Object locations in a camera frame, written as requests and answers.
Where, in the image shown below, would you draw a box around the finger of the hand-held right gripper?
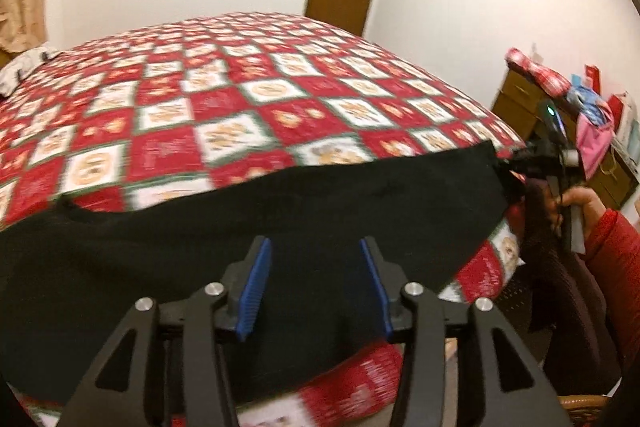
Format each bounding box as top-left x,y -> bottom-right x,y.
492,152 -> 526,182

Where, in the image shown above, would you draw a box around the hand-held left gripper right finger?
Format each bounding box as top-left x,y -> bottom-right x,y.
359,236 -> 573,427

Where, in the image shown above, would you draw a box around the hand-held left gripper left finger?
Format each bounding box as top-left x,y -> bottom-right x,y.
62,236 -> 273,427

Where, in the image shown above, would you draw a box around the black pants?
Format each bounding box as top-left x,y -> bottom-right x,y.
0,141 -> 526,408

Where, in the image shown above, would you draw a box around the person's right hand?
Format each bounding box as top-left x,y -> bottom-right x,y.
542,184 -> 608,234

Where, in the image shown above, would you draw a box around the pink cloth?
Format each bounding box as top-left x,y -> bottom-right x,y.
575,99 -> 615,180

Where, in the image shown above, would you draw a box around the brown wooden dresser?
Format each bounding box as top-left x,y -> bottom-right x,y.
491,67 -> 640,210

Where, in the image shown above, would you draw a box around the blue cloth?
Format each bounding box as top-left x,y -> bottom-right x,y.
567,84 -> 608,128

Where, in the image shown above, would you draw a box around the red plaid cloth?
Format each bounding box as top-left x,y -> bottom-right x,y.
505,48 -> 572,98

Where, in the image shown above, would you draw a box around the white paper bag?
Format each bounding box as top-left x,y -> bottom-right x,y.
607,92 -> 640,148

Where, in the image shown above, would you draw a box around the person's dark maroon clothing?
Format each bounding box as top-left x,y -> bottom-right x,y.
520,179 -> 626,398

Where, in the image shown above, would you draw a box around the red checked printed blanket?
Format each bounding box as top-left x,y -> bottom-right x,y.
0,12 -> 531,427

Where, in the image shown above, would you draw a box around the wicker chair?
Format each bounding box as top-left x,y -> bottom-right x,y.
557,394 -> 613,427

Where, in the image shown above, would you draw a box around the white printed pillow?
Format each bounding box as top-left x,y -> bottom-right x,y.
0,47 -> 60,96

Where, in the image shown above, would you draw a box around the beige patterned curtain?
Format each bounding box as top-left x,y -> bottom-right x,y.
0,0 -> 48,55

